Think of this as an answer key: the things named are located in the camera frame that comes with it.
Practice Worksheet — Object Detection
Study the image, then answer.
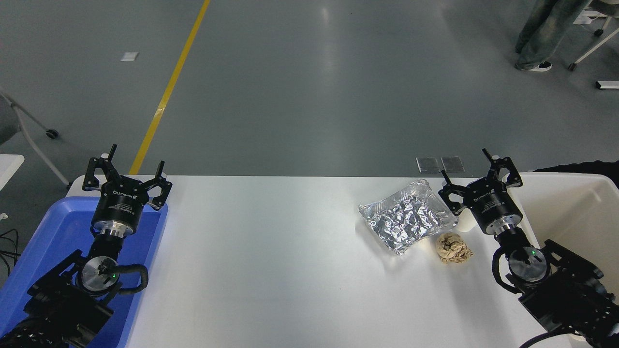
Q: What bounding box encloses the crumpled silver foil tray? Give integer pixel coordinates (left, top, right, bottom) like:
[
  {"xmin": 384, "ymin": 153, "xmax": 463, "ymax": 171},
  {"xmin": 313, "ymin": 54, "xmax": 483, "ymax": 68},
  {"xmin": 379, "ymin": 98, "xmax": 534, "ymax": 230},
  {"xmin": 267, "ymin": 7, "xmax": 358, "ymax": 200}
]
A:
[{"xmin": 358, "ymin": 179, "xmax": 459, "ymax": 256}]

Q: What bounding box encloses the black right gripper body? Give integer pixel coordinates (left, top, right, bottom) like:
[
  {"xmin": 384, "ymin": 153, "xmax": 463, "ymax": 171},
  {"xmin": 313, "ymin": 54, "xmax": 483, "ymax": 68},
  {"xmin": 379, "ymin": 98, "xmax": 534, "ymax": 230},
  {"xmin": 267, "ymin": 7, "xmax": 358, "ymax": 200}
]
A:
[{"xmin": 463, "ymin": 177, "xmax": 524, "ymax": 233}]

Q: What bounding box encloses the crumpled tan paper ball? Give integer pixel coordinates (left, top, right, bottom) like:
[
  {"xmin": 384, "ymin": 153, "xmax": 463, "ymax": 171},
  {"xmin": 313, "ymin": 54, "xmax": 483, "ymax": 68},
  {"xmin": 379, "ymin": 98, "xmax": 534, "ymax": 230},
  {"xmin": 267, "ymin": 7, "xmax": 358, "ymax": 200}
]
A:
[{"xmin": 435, "ymin": 232, "xmax": 474, "ymax": 264}]

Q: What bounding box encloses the large pale plastic bin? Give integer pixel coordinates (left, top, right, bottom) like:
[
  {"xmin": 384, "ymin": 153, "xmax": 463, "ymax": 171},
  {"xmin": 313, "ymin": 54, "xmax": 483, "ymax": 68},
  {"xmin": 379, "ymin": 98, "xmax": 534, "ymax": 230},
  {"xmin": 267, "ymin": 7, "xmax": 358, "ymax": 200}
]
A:
[{"xmin": 503, "ymin": 172, "xmax": 619, "ymax": 310}]

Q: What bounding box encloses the white paper cup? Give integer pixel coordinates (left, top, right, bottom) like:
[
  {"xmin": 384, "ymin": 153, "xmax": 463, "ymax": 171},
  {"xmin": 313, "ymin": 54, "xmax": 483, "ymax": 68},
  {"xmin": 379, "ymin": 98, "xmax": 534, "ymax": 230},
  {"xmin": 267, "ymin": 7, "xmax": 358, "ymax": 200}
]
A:
[{"xmin": 457, "ymin": 212, "xmax": 478, "ymax": 234}]

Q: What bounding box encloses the small white table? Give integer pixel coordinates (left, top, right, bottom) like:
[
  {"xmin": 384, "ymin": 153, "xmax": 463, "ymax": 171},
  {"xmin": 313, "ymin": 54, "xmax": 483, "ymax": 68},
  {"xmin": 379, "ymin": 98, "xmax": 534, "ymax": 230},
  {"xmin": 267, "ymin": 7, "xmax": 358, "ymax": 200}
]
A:
[{"xmin": 0, "ymin": 154, "xmax": 25, "ymax": 191}]

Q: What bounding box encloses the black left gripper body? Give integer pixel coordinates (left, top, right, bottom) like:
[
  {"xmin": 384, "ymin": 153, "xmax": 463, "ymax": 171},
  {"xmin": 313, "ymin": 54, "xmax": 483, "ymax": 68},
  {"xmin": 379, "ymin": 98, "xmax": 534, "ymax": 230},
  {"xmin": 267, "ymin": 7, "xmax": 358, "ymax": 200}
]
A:
[{"xmin": 92, "ymin": 176, "xmax": 152, "ymax": 228}]

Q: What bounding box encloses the thin black cable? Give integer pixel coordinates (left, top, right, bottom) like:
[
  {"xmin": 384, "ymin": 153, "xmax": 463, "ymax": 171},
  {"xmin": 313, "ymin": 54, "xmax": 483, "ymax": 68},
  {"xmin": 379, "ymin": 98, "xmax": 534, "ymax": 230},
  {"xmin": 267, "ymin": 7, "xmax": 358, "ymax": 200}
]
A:
[{"xmin": 0, "ymin": 229, "xmax": 20, "ymax": 274}]

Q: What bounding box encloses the grey wheeled chair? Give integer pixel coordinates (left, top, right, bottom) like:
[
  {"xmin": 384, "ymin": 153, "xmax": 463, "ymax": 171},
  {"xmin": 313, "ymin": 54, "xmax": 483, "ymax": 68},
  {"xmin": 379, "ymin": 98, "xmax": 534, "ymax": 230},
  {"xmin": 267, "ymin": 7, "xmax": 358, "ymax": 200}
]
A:
[{"xmin": 0, "ymin": 87, "xmax": 72, "ymax": 189}]

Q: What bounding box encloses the white wheeled chair base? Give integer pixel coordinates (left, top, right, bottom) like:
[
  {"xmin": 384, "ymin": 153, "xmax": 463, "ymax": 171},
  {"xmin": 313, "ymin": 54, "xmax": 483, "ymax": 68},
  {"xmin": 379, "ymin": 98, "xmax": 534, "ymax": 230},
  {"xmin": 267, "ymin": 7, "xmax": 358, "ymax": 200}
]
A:
[{"xmin": 568, "ymin": 0, "xmax": 619, "ymax": 72}]

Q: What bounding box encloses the blue plastic tray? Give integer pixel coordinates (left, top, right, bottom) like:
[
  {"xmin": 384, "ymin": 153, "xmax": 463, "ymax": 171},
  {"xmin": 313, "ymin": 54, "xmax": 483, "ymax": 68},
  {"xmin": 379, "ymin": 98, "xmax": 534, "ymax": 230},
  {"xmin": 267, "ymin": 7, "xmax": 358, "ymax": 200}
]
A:
[{"xmin": 0, "ymin": 196, "xmax": 169, "ymax": 348}]

